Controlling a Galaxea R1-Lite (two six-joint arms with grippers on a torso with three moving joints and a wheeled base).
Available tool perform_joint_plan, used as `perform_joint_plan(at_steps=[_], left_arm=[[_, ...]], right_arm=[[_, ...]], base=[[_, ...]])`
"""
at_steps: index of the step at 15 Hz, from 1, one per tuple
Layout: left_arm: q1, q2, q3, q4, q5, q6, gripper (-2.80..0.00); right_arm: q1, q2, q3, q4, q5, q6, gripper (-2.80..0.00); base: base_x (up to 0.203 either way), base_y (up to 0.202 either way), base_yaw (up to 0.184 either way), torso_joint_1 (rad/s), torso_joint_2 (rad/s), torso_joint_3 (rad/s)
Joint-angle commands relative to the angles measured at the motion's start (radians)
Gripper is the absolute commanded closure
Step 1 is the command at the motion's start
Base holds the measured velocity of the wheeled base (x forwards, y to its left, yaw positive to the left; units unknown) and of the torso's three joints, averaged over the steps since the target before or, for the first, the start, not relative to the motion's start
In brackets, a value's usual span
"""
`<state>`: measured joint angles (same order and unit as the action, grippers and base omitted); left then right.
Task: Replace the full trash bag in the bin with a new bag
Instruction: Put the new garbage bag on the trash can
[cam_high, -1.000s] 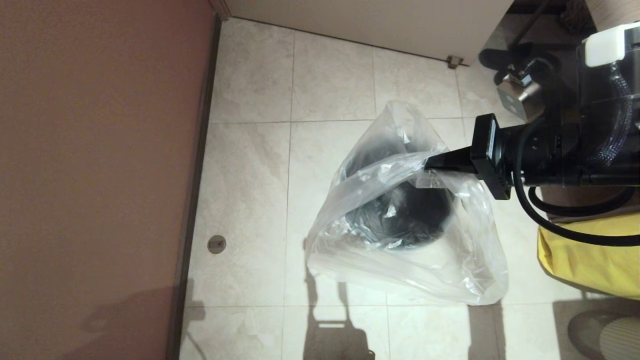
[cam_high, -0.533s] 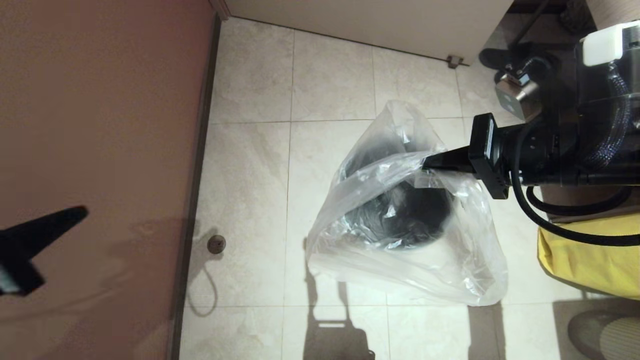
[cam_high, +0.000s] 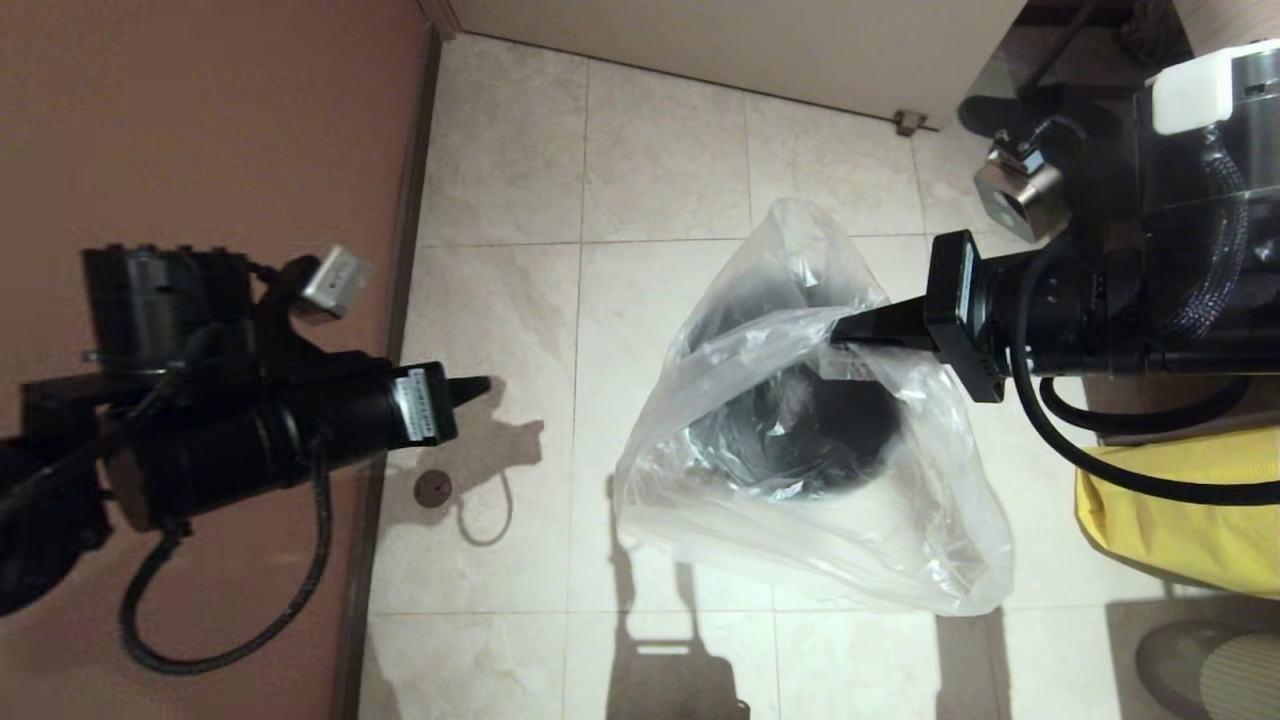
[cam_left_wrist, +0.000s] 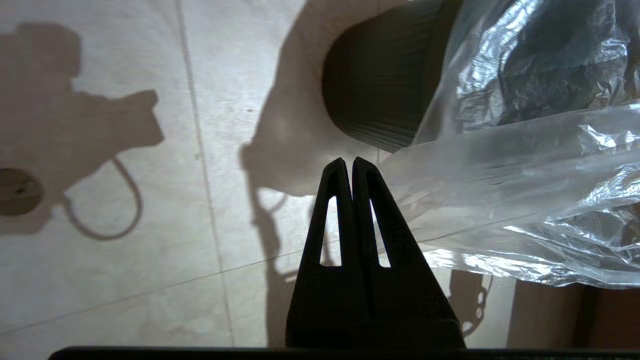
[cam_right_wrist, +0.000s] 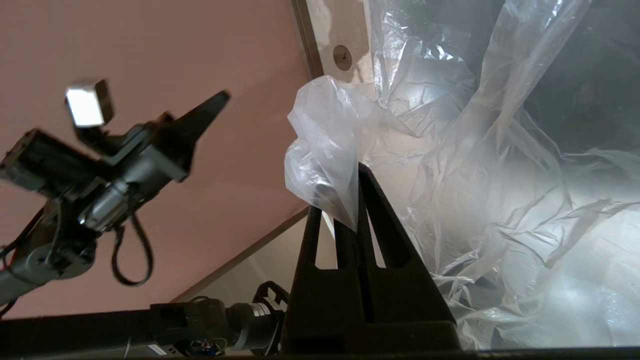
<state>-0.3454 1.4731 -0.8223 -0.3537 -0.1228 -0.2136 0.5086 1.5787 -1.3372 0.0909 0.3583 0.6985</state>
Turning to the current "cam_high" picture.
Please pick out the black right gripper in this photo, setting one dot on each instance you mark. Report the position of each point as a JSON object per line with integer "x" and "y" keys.
{"x": 960, "y": 300}

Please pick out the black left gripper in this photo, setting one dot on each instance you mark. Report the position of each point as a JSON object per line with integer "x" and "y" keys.
{"x": 425, "y": 405}

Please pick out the clear plastic trash bag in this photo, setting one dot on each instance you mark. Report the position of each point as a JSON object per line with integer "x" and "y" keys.
{"x": 860, "y": 540}

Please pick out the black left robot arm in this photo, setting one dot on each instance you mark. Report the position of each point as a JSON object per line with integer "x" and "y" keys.
{"x": 200, "y": 450}

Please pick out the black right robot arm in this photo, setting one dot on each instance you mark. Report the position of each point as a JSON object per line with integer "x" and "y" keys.
{"x": 1180, "y": 260}

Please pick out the grey metal trash bin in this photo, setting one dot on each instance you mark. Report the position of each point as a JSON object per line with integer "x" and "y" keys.
{"x": 790, "y": 430}

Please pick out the yellow bag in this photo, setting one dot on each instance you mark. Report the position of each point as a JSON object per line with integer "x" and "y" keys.
{"x": 1190, "y": 540}

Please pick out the round metal floor plug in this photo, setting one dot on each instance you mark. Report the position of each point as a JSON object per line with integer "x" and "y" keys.
{"x": 433, "y": 489}

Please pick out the metal door stop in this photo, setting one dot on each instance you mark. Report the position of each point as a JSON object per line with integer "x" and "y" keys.
{"x": 908, "y": 123}

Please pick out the black slipper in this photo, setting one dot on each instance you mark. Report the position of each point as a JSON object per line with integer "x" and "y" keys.
{"x": 1010, "y": 108}

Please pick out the white door panel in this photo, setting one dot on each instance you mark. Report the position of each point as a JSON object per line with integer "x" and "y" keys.
{"x": 750, "y": 40}

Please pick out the dark slanted pole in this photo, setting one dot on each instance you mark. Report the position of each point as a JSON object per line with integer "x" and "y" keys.
{"x": 1065, "y": 40}

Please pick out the dark fuzzy mop head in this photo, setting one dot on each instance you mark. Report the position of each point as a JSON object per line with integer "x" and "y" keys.
{"x": 1150, "y": 30}

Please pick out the light wooden cabinet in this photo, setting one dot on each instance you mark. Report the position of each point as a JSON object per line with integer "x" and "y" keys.
{"x": 1230, "y": 20}

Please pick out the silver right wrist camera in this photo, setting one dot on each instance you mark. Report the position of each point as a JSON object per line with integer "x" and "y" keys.
{"x": 1020, "y": 195}

